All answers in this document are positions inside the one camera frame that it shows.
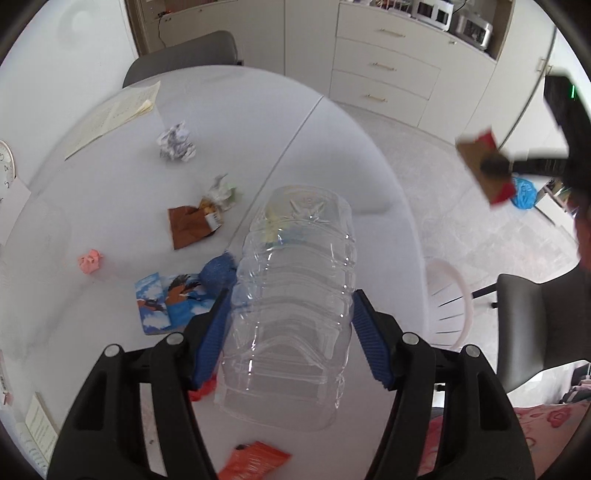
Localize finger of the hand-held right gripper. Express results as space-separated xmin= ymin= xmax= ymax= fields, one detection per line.
xmin=479 ymin=154 xmax=571 ymax=179

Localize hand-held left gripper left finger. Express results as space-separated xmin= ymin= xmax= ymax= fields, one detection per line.
xmin=46 ymin=288 xmax=232 ymax=480

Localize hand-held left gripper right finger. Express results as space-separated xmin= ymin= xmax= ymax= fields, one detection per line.
xmin=353 ymin=290 xmax=536 ymax=480

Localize brown and red cardboard piece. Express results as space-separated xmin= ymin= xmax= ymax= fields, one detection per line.
xmin=455 ymin=130 xmax=516 ymax=207

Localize clear plastic bottle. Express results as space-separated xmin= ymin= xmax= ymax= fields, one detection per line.
xmin=213 ymin=185 xmax=358 ymax=432

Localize white plastic bin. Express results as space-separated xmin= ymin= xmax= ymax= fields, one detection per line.
xmin=424 ymin=257 xmax=475 ymax=352

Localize green and white paper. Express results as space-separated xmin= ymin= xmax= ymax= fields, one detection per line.
xmin=203 ymin=174 xmax=243 ymax=212

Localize blue plastic bag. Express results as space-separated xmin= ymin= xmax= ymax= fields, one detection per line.
xmin=510 ymin=176 xmax=539 ymax=211

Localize red plastic scrap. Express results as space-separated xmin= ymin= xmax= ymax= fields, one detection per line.
xmin=188 ymin=376 xmax=218 ymax=403

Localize blue bird picture card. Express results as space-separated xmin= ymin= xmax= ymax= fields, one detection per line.
xmin=134 ymin=272 xmax=218 ymax=336

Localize blue mesh ball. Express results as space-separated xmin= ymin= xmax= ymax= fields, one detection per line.
xmin=200 ymin=255 xmax=239 ymax=297

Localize brown crumpled wrapper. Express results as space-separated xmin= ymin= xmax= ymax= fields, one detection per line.
xmin=167 ymin=204 xmax=223 ymax=251

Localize orange foil wrapper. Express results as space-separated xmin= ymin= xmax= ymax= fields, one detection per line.
xmin=216 ymin=440 xmax=293 ymax=480

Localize silver toaster oven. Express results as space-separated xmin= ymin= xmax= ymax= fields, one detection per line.
xmin=450 ymin=13 xmax=496 ymax=51

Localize pink crumpled paper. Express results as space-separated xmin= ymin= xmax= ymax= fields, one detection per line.
xmin=78 ymin=248 xmax=103 ymax=276

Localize grey chair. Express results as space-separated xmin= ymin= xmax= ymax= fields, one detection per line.
xmin=122 ymin=30 xmax=244 ymax=89
xmin=472 ymin=263 xmax=591 ymax=394

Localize white kitchen appliance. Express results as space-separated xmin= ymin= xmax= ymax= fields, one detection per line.
xmin=410 ymin=0 xmax=454 ymax=31

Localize beige drawer cabinet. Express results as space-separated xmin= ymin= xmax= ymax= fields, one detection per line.
xmin=329 ymin=0 xmax=498 ymax=129

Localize small white booklet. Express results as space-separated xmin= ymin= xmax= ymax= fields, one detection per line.
xmin=15 ymin=391 xmax=62 ymax=476

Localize crumpled printed white paper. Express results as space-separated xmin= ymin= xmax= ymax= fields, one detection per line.
xmin=158 ymin=121 xmax=198 ymax=162

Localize pink floral cloth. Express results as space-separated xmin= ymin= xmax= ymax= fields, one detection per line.
xmin=424 ymin=401 xmax=591 ymax=480

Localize cream paper sheets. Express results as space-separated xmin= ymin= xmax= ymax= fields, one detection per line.
xmin=64 ymin=80 xmax=162 ymax=161

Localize beige shelf cabinet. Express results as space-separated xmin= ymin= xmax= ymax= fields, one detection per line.
xmin=126 ymin=0 xmax=341 ymax=77

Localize round white wall clock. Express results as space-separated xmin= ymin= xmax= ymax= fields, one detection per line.
xmin=0 ymin=140 xmax=17 ymax=191

